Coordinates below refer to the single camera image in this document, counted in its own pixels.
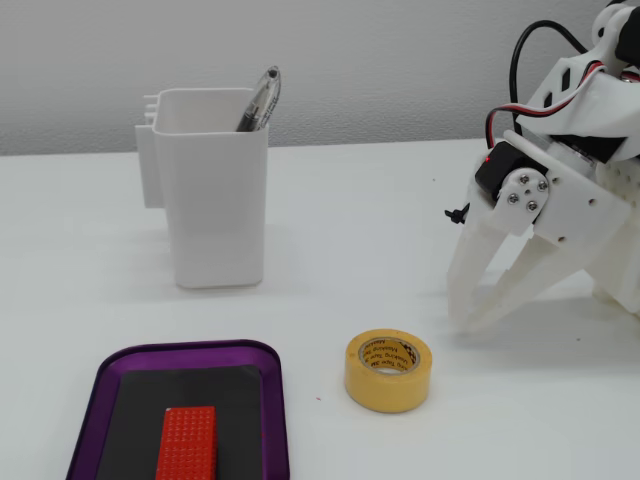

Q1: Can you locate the clear black ballpoint pen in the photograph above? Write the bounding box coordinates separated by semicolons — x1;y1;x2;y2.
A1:
235;64;282;133

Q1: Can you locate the black zip tie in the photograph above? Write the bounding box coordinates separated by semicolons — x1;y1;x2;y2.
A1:
443;202;471;224

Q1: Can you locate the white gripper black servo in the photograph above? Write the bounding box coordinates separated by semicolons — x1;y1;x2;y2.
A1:
447;130;632;334

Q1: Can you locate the black cable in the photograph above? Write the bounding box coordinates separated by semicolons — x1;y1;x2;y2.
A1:
508;19;594;136

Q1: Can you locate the purple metal tray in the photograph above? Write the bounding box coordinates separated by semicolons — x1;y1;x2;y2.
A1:
65;339;291;480

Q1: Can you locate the yellow masking tape roll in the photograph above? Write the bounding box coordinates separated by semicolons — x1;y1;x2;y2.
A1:
343;328;433;414

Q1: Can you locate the white plastic box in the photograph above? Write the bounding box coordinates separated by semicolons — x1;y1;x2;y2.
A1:
134;88;271;290

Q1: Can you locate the red white black servo wire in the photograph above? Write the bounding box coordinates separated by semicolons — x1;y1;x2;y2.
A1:
483;59;609;164

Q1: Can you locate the black mat inside tray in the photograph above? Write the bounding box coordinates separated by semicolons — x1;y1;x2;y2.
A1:
97;365;264;480

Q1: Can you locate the red studded block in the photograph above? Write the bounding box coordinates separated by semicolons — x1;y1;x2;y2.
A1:
153;405;220;480

